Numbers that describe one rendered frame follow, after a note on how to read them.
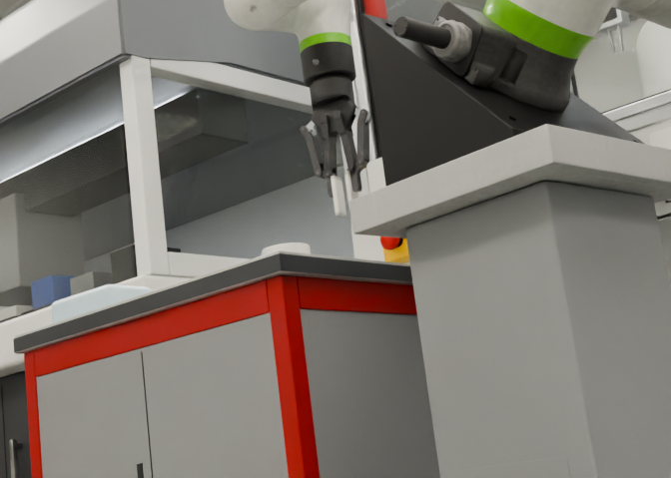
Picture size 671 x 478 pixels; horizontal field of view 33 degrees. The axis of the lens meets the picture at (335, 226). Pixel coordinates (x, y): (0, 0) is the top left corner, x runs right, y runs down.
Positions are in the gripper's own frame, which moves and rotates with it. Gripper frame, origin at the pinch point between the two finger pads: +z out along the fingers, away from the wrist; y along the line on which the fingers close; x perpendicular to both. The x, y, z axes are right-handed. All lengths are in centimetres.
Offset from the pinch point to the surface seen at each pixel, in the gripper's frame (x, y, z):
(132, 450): 33, 24, 39
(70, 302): 27.7, 37.8, 13.9
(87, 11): -12, 60, -56
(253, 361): 39.6, -1.7, 30.2
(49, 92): -16, 75, -43
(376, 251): -23.4, 6.0, 5.8
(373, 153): -23.2, 3.7, -13.1
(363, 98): -23.1, 4.1, -24.4
